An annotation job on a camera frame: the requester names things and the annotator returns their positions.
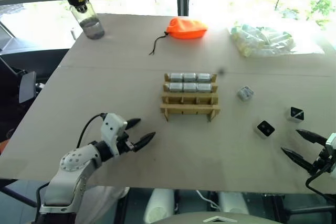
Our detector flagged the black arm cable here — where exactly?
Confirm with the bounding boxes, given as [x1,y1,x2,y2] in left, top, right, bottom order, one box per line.
[76,113,107,148]
[305,165,336,196]

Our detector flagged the clear black-capped water bottle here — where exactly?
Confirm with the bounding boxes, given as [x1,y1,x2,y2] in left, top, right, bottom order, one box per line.
[63,0,106,40]

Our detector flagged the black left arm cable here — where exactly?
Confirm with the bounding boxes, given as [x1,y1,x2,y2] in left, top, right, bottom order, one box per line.
[76,113,107,148]

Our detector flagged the white thin cable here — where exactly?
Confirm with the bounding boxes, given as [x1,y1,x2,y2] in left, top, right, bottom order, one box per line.
[195,189,221,209]

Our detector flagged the black equipment stand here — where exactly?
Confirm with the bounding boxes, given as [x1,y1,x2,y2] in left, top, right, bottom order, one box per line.
[0,55,46,143]

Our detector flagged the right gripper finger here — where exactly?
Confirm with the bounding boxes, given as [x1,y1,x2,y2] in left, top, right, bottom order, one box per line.
[280,147,314,174]
[296,129,329,145]

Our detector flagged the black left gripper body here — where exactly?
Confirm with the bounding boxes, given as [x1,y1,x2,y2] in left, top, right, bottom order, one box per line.
[117,131,138,155]

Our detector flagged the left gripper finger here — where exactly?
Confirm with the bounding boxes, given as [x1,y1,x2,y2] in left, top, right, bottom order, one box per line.
[125,118,142,131]
[132,131,157,153]

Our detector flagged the orange drawstring pouch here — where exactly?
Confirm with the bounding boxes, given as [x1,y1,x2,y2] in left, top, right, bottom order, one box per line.
[149,16,209,57]

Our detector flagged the wooden slotted rack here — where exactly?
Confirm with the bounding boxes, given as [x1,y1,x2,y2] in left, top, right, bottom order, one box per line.
[160,72,222,123]

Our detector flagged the white rounded leg cover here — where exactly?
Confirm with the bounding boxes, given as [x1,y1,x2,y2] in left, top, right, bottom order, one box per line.
[217,190,249,216]
[142,188,176,224]

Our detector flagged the white draped cover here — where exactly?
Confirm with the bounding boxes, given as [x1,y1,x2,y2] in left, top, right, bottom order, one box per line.
[75,185,131,224]

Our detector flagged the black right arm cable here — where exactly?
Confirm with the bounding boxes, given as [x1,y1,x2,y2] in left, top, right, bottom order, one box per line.
[305,165,336,196]

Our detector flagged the clear bag of cells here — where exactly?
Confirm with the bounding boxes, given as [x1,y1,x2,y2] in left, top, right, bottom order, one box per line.
[229,23,325,58]

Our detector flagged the black table frame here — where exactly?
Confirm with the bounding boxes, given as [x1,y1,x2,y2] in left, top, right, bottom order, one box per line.
[259,193,336,224]

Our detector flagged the black white cube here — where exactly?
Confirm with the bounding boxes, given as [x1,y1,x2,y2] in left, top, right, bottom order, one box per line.
[286,106,306,123]
[254,120,276,141]

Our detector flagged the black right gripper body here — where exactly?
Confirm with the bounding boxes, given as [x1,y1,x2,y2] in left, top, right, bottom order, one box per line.
[310,147,332,175]

